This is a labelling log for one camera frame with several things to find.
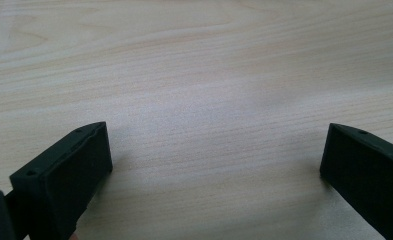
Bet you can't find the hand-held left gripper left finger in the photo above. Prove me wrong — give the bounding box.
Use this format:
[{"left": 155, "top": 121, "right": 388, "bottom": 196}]
[{"left": 9, "top": 121, "right": 114, "bottom": 240}]

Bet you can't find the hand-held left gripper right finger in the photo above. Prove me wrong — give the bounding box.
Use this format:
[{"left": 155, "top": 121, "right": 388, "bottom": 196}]
[{"left": 319, "top": 122, "right": 393, "bottom": 240}]

